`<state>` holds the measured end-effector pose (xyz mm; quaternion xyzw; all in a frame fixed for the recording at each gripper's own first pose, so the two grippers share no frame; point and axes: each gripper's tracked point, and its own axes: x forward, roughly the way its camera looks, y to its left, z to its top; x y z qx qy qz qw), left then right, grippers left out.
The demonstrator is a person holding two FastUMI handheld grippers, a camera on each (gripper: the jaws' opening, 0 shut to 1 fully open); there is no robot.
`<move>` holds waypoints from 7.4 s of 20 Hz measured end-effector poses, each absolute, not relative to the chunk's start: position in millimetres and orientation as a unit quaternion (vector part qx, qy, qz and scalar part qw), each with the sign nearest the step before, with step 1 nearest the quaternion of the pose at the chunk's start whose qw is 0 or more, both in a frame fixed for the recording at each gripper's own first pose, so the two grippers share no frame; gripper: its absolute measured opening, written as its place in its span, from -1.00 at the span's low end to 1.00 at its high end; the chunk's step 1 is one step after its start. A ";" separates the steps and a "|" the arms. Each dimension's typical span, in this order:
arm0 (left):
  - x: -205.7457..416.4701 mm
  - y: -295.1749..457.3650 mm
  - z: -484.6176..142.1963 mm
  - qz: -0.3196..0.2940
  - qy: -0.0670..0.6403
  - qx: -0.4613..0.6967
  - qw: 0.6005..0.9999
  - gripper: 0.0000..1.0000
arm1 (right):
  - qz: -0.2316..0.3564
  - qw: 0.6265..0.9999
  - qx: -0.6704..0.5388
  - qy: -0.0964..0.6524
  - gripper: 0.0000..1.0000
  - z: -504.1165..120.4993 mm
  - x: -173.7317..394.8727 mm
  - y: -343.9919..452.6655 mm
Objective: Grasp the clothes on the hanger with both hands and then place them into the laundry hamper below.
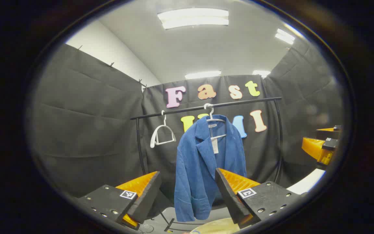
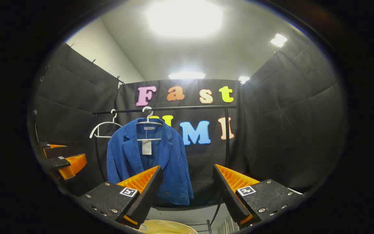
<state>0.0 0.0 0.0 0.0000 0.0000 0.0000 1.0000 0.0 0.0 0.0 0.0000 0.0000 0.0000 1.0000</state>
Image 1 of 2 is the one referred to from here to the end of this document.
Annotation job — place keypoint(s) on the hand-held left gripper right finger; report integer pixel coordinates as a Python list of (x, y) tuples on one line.
[(227, 195)]

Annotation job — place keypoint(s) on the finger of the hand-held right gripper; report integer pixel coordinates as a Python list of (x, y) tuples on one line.
[(331, 133), (313, 148)]

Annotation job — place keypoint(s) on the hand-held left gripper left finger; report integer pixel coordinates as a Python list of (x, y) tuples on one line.
[(148, 198)]

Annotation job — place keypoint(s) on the beige laundry hamper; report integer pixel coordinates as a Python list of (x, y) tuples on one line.
[(216, 227)]

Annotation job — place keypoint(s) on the white plastic hanger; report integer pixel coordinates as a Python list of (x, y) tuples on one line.
[(211, 113), (153, 139)]

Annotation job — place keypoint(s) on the black metal clothes rack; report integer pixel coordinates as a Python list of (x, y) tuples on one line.
[(239, 102)]

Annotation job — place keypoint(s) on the black backdrop cloth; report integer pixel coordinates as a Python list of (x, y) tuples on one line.
[(86, 130)]

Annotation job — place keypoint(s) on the large ceiling light panel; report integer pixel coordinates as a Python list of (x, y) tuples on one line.
[(193, 18)]

